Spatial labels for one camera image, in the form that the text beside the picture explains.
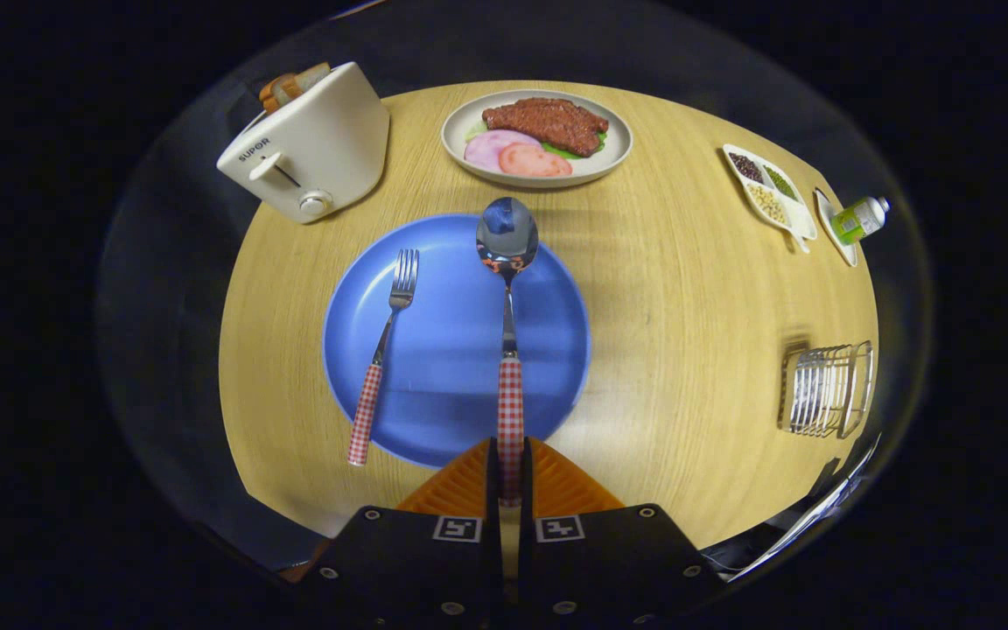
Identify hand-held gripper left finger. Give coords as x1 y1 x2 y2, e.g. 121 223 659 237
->
279 437 505 627

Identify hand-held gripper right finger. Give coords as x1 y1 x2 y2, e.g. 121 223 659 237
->
517 436 728 627

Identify red checkered handle spoon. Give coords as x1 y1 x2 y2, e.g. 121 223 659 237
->
476 197 540 508

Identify blue plate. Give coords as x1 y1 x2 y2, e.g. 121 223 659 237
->
322 213 592 469

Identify white divided tray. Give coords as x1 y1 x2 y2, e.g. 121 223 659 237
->
722 143 818 255

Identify yellow soybeans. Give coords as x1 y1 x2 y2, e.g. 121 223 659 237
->
746 184 788 225

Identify small white dish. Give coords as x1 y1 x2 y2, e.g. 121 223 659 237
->
813 187 859 268

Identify red tomato slice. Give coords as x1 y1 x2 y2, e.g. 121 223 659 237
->
498 142 573 178

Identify pink ham slice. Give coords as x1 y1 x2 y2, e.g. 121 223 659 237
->
464 129 542 173

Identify beige food plate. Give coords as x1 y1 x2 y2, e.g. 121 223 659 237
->
440 89 634 189

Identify green lettuce leaf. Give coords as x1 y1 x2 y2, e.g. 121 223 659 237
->
467 121 608 161

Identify green label spray bottle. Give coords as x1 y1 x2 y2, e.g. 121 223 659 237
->
830 196 891 246

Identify white toaster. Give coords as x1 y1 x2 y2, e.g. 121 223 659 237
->
216 61 391 225

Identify brown meat patty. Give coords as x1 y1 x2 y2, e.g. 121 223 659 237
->
481 97 610 158

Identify toasted bread slice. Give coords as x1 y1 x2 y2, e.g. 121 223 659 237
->
292 61 333 95
259 73 305 115

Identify red checkered handle fork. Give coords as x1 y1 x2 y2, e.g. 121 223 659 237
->
347 249 420 466

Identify metal wire rack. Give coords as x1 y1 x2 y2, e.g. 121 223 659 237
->
777 340 875 439

